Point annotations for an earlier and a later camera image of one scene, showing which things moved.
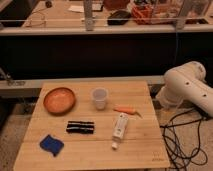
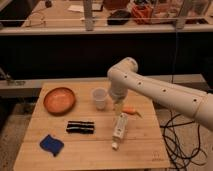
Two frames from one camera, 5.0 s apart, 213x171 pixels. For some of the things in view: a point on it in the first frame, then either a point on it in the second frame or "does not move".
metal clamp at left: (9, 79) does not move
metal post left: (88, 15) does not move
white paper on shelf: (77, 8) does not move
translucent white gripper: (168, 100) → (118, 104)
